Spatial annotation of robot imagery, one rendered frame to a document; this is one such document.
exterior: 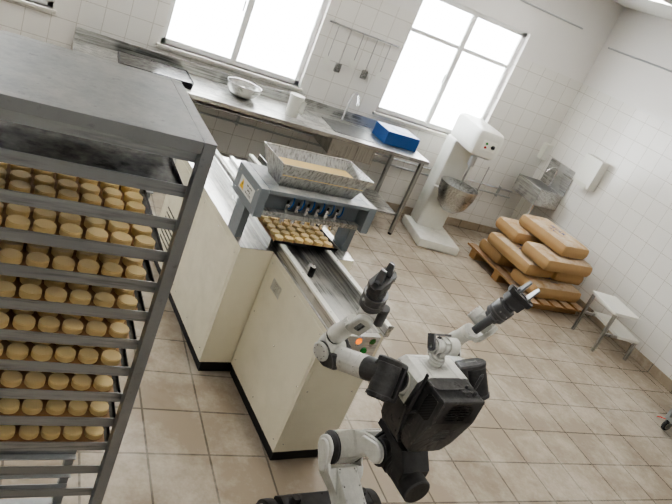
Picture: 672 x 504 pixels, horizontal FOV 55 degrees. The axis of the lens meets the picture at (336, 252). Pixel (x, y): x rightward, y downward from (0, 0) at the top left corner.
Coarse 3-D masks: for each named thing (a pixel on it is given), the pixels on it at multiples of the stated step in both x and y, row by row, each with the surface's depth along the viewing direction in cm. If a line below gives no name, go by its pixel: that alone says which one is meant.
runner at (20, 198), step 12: (0, 192) 135; (12, 192) 136; (24, 192) 137; (24, 204) 138; (36, 204) 139; (48, 204) 140; (60, 204) 141; (72, 204) 142; (84, 204) 143; (96, 216) 145; (108, 216) 146; (120, 216) 148; (132, 216) 149; (144, 216) 150; (156, 216) 151; (168, 228) 153
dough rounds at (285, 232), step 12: (264, 216) 356; (276, 228) 352; (288, 228) 354; (300, 228) 360; (312, 228) 369; (276, 240) 339; (288, 240) 342; (300, 240) 346; (312, 240) 352; (324, 240) 360
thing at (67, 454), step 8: (0, 456) 220; (8, 456) 222; (16, 456) 223; (24, 456) 224; (32, 456) 225; (40, 456) 227; (48, 456) 228; (56, 456) 229; (64, 456) 230; (72, 456) 232
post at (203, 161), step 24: (216, 144) 144; (192, 192) 148; (192, 216) 151; (168, 264) 155; (168, 288) 159; (144, 336) 163; (144, 360) 167; (120, 408) 173; (120, 432) 177; (96, 480) 185
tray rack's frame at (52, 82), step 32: (0, 32) 157; (0, 64) 137; (32, 64) 145; (64, 64) 154; (96, 64) 164; (0, 96) 123; (32, 96) 128; (64, 96) 135; (96, 96) 142; (128, 96) 151; (160, 96) 161; (96, 128) 132; (128, 128) 135; (160, 128) 140; (192, 128) 148
